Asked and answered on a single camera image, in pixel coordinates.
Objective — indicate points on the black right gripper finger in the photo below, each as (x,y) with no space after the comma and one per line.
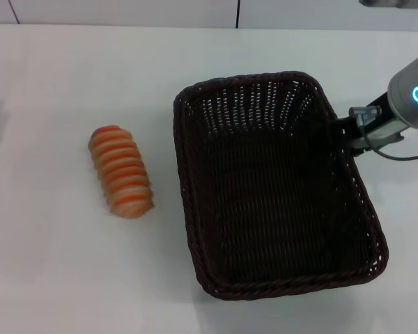
(338,124)
(355,149)

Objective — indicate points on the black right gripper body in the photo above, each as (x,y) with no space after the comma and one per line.
(379,128)

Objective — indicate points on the black woven plastic basket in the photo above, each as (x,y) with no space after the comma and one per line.
(271,195)

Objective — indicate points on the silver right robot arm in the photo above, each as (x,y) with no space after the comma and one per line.
(409,80)

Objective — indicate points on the orange striped bread roll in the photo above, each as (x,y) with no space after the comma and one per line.
(121,172)

